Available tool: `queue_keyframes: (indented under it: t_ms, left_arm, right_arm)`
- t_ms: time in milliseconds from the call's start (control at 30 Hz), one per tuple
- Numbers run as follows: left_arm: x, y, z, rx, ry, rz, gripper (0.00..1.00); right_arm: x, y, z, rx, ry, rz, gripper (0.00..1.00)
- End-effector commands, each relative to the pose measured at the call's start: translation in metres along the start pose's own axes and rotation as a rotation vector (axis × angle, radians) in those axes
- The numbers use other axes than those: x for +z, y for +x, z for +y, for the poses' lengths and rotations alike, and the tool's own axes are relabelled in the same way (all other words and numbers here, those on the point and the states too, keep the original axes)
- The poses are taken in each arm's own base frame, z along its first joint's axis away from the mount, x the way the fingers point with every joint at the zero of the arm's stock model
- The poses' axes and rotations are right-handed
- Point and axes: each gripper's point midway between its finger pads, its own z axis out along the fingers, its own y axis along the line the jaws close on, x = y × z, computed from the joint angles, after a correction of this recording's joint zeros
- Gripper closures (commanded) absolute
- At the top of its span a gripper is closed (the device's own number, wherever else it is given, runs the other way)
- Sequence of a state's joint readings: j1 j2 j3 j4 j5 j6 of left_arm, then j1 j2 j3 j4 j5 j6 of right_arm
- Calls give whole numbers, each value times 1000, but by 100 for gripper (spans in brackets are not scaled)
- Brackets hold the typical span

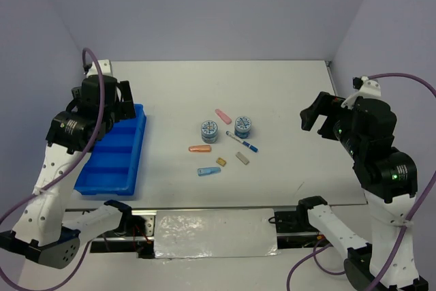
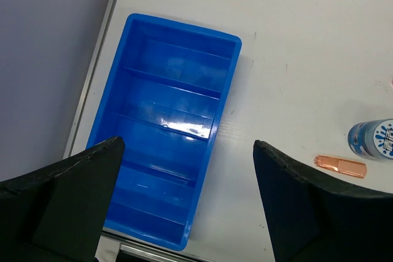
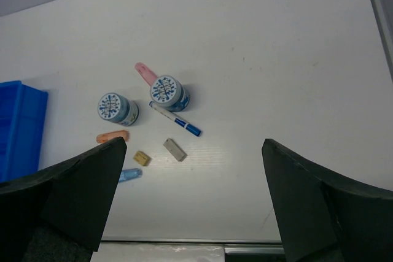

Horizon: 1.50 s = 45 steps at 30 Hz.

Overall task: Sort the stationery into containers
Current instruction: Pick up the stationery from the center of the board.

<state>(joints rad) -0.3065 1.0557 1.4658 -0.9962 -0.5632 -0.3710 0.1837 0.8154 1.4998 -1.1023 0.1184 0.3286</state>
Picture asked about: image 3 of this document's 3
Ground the orange correction tape case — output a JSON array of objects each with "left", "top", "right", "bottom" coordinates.
[{"left": 96, "top": 130, "right": 130, "bottom": 144}]

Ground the blue correction tape case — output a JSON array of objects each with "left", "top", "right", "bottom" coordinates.
[{"left": 119, "top": 168, "right": 142, "bottom": 183}]

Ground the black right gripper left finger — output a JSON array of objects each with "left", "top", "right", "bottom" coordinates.
[{"left": 1, "top": 137, "right": 127, "bottom": 261}]

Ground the blue white marker pen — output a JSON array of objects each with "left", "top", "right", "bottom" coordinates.
[{"left": 149, "top": 101, "right": 202, "bottom": 137}]

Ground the grey rectangular eraser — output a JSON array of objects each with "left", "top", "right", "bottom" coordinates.
[{"left": 163, "top": 138, "right": 187, "bottom": 162}]

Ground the blue paint jar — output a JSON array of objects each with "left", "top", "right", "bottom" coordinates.
[
  {"left": 150, "top": 75, "right": 190, "bottom": 112},
  {"left": 98, "top": 93, "right": 139, "bottom": 126}
]

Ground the blue plastic divided tray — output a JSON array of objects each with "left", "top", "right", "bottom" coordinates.
[{"left": 1, "top": 80, "right": 49, "bottom": 182}]

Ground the pink correction tape case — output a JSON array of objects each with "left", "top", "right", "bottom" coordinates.
[{"left": 134, "top": 62, "right": 158, "bottom": 87}]

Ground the tan small eraser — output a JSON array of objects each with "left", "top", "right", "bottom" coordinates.
[{"left": 133, "top": 151, "right": 151, "bottom": 166}]

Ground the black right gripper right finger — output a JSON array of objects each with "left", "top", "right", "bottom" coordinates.
[{"left": 262, "top": 139, "right": 392, "bottom": 261}]

